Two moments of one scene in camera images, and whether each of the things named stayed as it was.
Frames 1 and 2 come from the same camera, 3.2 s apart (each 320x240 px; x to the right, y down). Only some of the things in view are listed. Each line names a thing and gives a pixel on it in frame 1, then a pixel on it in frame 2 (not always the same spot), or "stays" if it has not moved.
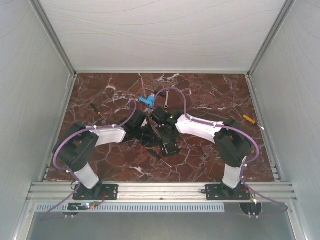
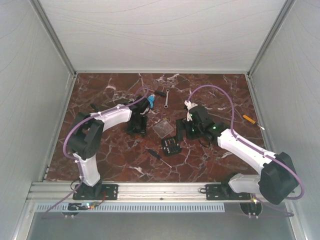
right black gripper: [172, 140] → [183, 124]
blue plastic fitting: [149, 100] stays
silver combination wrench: [166, 106] stays
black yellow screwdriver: [95, 108] stays
